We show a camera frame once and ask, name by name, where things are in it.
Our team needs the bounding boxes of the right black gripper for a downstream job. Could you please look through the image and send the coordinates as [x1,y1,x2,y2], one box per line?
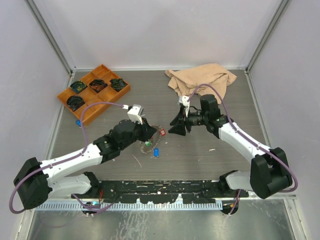
[168,106,209,136]

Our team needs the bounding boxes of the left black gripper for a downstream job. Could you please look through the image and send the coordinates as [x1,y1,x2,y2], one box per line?
[119,116,156,151]

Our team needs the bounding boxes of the large metal keyring strip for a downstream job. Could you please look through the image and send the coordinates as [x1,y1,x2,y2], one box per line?
[140,124,163,154]

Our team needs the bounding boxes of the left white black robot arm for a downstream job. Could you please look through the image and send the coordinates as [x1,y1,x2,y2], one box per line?
[13,118,158,210]

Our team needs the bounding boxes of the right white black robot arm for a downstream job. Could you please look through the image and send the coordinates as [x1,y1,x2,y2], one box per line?
[168,94,293,199]

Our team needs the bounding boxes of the blue tag key centre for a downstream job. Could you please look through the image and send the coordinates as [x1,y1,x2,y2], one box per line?
[152,147,160,159]

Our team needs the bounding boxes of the beige crumpled cloth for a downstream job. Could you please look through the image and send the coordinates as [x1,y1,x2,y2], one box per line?
[164,63,237,104]

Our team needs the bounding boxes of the dark coiled item top right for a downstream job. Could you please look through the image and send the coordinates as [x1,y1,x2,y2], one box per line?
[110,78,127,92]

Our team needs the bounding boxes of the dark coiled item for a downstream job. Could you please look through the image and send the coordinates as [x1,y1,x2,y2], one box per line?
[110,78,127,92]
[69,80,87,94]
[66,95,85,112]
[89,79,108,93]

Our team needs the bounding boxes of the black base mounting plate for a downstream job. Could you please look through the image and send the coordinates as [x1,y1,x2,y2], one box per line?
[76,180,238,204]

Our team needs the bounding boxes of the orange compartment tray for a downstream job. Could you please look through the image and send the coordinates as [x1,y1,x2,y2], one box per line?
[57,64,131,126]

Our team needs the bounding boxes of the dark coiled item top middle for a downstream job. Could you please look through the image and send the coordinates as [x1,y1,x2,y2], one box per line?
[89,79,108,93]

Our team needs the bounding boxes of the dark coiled item bottom left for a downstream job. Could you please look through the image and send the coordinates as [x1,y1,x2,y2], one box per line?
[66,95,85,112]

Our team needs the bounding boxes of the dark coiled item top left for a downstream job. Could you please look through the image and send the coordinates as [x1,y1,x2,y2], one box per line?
[69,80,87,94]

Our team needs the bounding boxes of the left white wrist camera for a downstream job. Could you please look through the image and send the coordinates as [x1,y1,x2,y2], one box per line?
[127,104,144,125]

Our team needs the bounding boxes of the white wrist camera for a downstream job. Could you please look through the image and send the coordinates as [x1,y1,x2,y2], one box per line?
[178,95,190,112]
[127,104,144,125]

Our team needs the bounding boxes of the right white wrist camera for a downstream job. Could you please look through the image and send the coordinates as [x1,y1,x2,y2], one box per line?
[178,95,190,112]

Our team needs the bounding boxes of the perforated metal cable rail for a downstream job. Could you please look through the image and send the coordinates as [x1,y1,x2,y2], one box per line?
[36,199,223,211]

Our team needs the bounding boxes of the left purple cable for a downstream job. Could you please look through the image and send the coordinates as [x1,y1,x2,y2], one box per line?
[9,101,129,215]

